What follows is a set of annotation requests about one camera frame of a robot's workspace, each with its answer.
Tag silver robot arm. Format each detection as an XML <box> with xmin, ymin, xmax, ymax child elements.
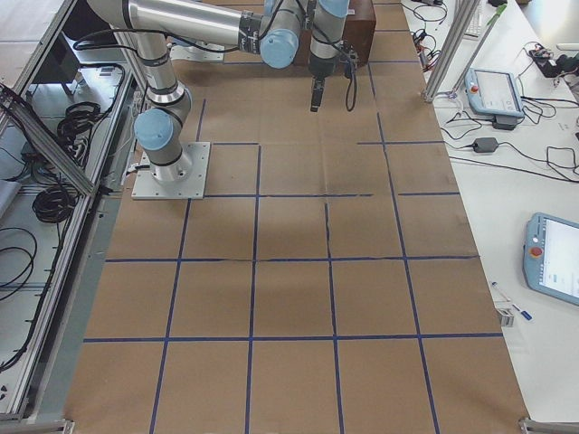
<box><xmin>89</xmin><ymin>1</ymin><xmax>351</xmax><ymax>184</ymax></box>

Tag brown paper table cover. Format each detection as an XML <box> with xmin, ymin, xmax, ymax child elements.
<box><xmin>64</xmin><ymin>1</ymin><xmax>527</xmax><ymax>433</ymax></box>

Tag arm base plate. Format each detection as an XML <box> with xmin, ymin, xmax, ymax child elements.
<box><xmin>131</xmin><ymin>142</ymin><xmax>211</xmax><ymax>200</ymax></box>

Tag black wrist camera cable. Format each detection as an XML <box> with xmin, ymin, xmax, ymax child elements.
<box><xmin>338</xmin><ymin>40</ymin><xmax>363</xmax><ymax>113</ymax></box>

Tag blue teach pendant far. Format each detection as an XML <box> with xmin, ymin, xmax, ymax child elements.
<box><xmin>464</xmin><ymin>68</ymin><xmax>525</xmax><ymax>118</ymax></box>

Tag black power adapter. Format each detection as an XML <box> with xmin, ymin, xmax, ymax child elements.
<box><xmin>472</xmin><ymin>137</ymin><xmax>498</xmax><ymax>154</ymax></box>

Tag dark wooden drawer box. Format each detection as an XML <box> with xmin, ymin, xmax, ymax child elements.
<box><xmin>293</xmin><ymin>0</ymin><xmax>376</xmax><ymax>66</ymax></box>

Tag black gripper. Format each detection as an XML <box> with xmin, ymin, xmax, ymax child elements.
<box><xmin>308</xmin><ymin>42</ymin><xmax>339</xmax><ymax>112</ymax></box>

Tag aluminium frame post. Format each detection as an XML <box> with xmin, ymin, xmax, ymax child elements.
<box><xmin>422</xmin><ymin>0</ymin><xmax>507</xmax><ymax>103</ymax></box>

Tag blue teach pendant near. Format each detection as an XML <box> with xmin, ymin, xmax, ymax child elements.
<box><xmin>523</xmin><ymin>212</ymin><xmax>579</xmax><ymax>306</ymax></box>

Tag coiled black cables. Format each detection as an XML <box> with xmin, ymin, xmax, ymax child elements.
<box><xmin>32</xmin><ymin>183</ymin><xmax>76</xmax><ymax>225</ymax></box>

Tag blue teach pendant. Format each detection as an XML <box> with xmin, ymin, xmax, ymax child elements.
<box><xmin>464</xmin><ymin>68</ymin><xmax>525</xmax><ymax>118</ymax></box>
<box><xmin>523</xmin><ymin>212</ymin><xmax>579</xmax><ymax>306</ymax></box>

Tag blue white pen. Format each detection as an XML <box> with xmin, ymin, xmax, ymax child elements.
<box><xmin>491</xmin><ymin>281</ymin><xmax>533</xmax><ymax>321</ymax></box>

